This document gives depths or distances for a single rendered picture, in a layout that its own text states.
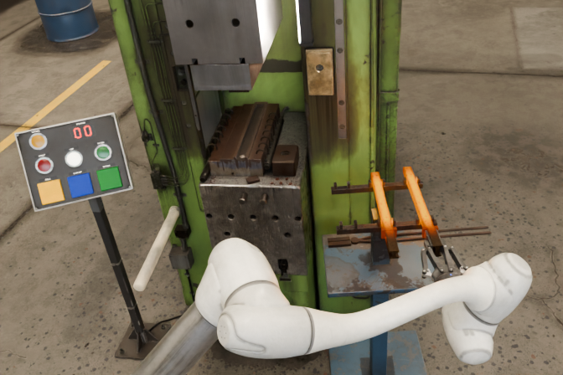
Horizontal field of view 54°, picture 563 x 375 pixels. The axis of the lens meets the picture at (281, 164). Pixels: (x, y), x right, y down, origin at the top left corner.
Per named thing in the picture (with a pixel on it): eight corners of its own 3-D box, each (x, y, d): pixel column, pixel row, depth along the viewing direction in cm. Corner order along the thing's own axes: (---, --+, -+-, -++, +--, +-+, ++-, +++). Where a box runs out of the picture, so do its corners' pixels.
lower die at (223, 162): (263, 176, 206) (260, 156, 201) (211, 175, 209) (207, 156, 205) (280, 119, 240) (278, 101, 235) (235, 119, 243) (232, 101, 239)
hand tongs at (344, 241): (488, 227, 208) (488, 224, 207) (491, 234, 204) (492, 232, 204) (327, 240, 210) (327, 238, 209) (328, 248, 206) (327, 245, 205)
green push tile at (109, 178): (122, 186, 197) (117, 166, 196) (101, 191, 196) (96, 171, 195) (123, 186, 199) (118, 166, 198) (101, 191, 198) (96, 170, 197)
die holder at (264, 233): (307, 275, 224) (300, 187, 199) (216, 271, 230) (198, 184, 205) (320, 191, 269) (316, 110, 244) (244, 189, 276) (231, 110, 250)
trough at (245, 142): (248, 160, 203) (247, 156, 202) (234, 160, 204) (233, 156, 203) (267, 105, 237) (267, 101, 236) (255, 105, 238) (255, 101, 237)
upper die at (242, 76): (251, 89, 186) (248, 64, 181) (194, 90, 189) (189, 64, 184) (272, 41, 220) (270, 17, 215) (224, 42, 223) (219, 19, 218)
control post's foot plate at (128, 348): (157, 362, 252) (153, 349, 247) (112, 358, 256) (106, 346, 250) (173, 324, 269) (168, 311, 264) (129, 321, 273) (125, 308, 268)
